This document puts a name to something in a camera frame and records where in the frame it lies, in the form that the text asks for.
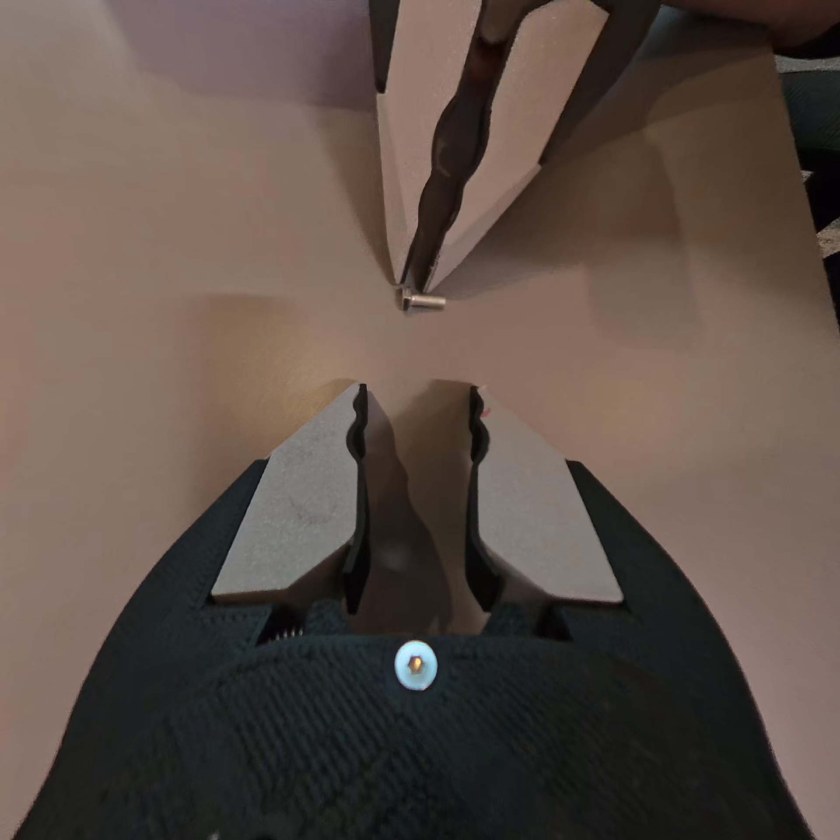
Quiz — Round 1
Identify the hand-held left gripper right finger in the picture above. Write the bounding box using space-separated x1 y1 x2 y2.
465 386 624 614

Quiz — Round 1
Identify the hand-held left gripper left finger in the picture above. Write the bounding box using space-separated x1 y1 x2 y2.
210 384 370 616

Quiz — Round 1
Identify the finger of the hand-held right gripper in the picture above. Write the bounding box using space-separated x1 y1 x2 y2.
425 0 610 294
375 0 487 290

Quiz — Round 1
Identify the short steel bolt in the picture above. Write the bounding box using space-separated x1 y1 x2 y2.
395 285 448 316

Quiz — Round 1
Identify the black mesh office chair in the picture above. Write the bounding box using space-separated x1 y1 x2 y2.
777 52 840 277

